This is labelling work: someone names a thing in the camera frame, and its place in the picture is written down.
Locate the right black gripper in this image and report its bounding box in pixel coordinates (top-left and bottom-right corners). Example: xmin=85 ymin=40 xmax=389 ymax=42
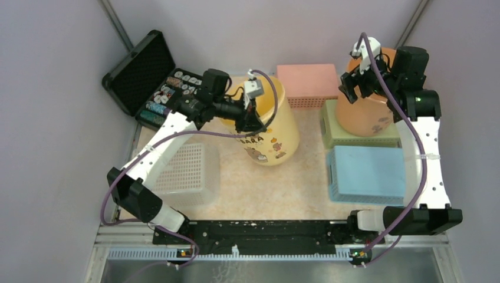
xmin=338 ymin=53 xmax=399 ymax=104

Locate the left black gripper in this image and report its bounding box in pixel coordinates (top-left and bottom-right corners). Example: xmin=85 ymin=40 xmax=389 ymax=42
xmin=213 ymin=93 xmax=267 ymax=133

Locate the yellow capybara bucket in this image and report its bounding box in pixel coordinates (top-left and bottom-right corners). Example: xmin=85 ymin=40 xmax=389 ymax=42
xmin=219 ymin=75 xmax=300 ymax=166

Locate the orange capybara bucket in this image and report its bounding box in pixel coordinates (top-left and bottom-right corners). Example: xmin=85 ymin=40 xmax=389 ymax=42
xmin=335 ymin=47 xmax=399 ymax=137

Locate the pink plastic basket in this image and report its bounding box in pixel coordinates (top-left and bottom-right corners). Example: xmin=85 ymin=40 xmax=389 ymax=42
xmin=276 ymin=64 xmax=339 ymax=109

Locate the green plastic basket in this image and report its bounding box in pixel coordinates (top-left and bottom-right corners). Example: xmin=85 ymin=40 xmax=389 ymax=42
xmin=320 ymin=100 xmax=400 ymax=149

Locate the white perforated plastic basket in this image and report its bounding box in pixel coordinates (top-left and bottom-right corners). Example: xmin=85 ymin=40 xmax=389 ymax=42
xmin=152 ymin=143 xmax=221 ymax=210

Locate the blue plastic basket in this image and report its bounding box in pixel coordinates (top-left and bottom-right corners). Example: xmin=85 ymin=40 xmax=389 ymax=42
xmin=325 ymin=146 xmax=406 ymax=206

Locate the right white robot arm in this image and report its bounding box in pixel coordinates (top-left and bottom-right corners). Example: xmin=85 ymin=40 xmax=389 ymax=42
xmin=340 ymin=45 xmax=463 ymax=243

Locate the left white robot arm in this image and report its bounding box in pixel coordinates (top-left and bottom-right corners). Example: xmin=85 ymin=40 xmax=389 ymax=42
xmin=102 ymin=69 xmax=270 ymax=244

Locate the black case with parts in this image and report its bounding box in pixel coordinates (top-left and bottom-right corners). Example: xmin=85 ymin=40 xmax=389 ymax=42
xmin=101 ymin=29 xmax=202 ymax=131

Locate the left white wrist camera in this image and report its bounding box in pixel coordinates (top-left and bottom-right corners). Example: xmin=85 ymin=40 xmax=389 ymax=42
xmin=243 ymin=70 xmax=264 ymax=109

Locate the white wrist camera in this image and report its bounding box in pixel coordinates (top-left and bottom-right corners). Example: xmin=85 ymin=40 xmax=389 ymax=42
xmin=243 ymin=70 xmax=264 ymax=109
xmin=350 ymin=36 xmax=381 ymax=75

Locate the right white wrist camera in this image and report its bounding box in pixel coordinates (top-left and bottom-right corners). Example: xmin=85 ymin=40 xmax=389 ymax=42
xmin=350 ymin=36 xmax=381 ymax=75

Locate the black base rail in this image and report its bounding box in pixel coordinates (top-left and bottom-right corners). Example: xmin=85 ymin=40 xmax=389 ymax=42
xmin=152 ymin=219 xmax=386 ymax=256

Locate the white slotted cable duct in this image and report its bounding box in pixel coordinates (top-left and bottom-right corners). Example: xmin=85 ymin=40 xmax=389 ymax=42
xmin=107 ymin=246 xmax=352 ymax=261

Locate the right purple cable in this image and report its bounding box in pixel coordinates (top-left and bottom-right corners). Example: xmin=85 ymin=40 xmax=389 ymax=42
xmin=358 ymin=32 xmax=427 ymax=268

